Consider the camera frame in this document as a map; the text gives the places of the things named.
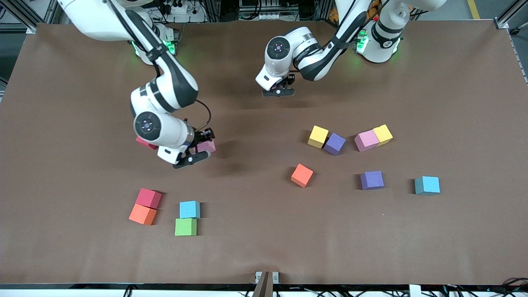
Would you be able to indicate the pink foam cube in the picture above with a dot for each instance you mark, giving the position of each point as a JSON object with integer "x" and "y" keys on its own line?
{"x": 366, "y": 140}
{"x": 207, "y": 147}

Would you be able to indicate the aluminium frame profile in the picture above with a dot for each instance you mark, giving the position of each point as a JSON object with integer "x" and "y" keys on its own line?
{"x": 49, "y": 10}
{"x": 504, "y": 22}

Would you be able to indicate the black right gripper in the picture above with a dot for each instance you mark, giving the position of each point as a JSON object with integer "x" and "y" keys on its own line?
{"x": 201, "y": 136}

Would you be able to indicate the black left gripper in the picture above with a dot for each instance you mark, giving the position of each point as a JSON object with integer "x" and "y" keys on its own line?
{"x": 290, "y": 81}

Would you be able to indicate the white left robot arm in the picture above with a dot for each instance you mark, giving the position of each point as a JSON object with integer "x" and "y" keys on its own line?
{"x": 278, "y": 47}

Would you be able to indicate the small white box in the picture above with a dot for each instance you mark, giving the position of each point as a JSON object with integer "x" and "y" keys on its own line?
{"x": 415, "y": 291}

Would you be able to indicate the yellow foam cube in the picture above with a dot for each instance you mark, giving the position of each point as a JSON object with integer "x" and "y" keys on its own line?
{"x": 383, "y": 134}
{"x": 318, "y": 137}

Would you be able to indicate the green foam cube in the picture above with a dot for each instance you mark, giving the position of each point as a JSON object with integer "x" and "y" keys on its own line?
{"x": 185, "y": 227}

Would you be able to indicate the light blue foam cube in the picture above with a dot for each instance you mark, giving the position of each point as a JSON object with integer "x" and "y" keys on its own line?
{"x": 427, "y": 185}
{"x": 189, "y": 209}

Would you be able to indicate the red foam cube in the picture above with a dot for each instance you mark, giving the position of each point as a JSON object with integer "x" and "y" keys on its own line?
{"x": 144, "y": 143}
{"x": 149, "y": 198}

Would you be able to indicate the brown table cover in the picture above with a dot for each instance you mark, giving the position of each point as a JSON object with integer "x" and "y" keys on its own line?
{"x": 247, "y": 231}

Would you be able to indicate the orange foam cube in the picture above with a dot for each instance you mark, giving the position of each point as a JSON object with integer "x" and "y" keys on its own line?
{"x": 302, "y": 175}
{"x": 142, "y": 215}

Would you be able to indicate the small metal bracket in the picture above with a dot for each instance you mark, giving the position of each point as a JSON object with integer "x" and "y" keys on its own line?
{"x": 275, "y": 277}

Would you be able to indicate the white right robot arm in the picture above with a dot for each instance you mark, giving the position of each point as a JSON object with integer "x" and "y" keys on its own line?
{"x": 146, "y": 123}

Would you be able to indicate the white power strip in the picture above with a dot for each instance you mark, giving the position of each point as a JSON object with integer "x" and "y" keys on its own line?
{"x": 179, "y": 9}
{"x": 268, "y": 16}

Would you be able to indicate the purple foam cube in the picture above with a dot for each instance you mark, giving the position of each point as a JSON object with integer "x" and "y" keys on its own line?
{"x": 372, "y": 180}
{"x": 334, "y": 144}

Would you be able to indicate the brown camera post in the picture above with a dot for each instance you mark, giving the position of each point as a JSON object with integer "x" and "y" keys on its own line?
{"x": 264, "y": 288}

